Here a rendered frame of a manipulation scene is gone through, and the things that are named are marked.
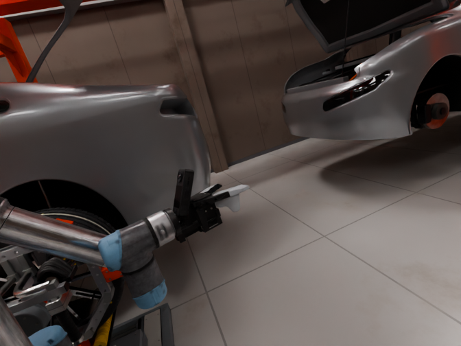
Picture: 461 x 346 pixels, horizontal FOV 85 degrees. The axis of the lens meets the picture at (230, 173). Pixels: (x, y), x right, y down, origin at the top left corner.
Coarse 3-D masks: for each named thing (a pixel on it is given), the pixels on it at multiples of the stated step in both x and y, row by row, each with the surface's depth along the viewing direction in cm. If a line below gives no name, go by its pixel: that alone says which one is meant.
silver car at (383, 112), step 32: (448, 0) 241; (416, 32) 201; (448, 32) 204; (320, 64) 368; (352, 64) 335; (384, 64) 206; (416, 64) 202; (448, 64) 230; (288, 96) 306; (320, 96) 245; (352, 96) 221; (384, 96) 210; (416, 96) 247; (448, 96) 253; (288, 128) 339; (320, 128) 260; (352, 128) 233; (384, 128) 220
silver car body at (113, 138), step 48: (48, 48) 253; (0, 96) 132; (48, 96) 136; (96, 96) 141; (144, 96) 147; (0, 144) 130; (48, 144) 137; (96, 144) 143; (144, 144) 151; (192, 144) 163; (0, 192) 134; (144, 192) 157; (192, 192) 167
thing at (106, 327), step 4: (112, 316) 139; (108, 320) 134; (104, 324) 130; (108, 324) 132; (100, 328) 128; (104, 328) 128; (108, 328) 130; (100, 332) 125; (104, 332) 126; (108, 332) 128; (96, 336) 124; (100, 336) 123; (104, 336) 124; (96, 340) 122; (100, 340) 121; (104, 340) 122; (96, 344) 120; (100, 344) 121; (104, 344) 122
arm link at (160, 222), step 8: (152, 216) 57; (160, 216) 57; (168, 216) 58; (152, 224) 55; (160, 224) 56; (168, 224) 56; (160, 232) 55; (168, 232) 56; (160, 240) 56; (168, 240) 57
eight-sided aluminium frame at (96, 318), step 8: (8, 248) 104; (16, 248) 102; (0, 256) 100; (8, 256) 101; (88, 264) 111; (96, 272) 113; (96, 280) 114; (104, 280) 115; (104, 288) 115; (112, 288) 119; (104, 296) 116; (112, 296) 117; (104, 304) 117; (96, 312) 117; (104, 312) 118; (96, 320) 118; (80, 328) 120; (88, 328) 117; (96, 328) 118; (88, 336) 117
